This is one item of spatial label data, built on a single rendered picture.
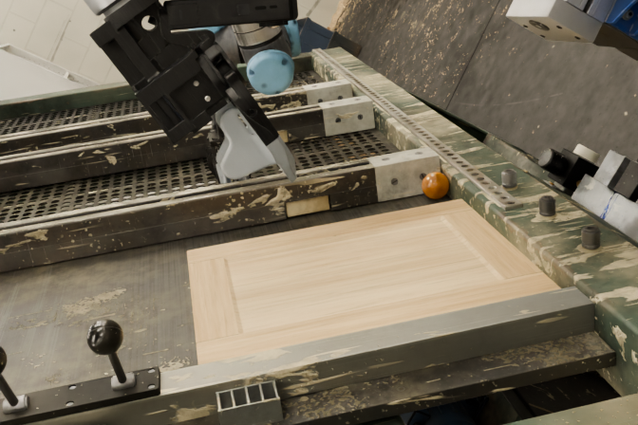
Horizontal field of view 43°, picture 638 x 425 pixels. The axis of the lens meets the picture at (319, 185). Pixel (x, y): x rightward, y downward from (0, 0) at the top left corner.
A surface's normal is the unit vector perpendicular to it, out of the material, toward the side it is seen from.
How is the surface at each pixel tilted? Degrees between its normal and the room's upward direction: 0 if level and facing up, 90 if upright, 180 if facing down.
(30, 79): 90
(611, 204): 0
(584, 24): 90
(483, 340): 90
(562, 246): 55
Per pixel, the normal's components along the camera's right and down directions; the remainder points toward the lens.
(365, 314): -0.12, -0.94
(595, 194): -0.87, -0.39
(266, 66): 0.08, 0.50
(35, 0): 0.25, 0.20
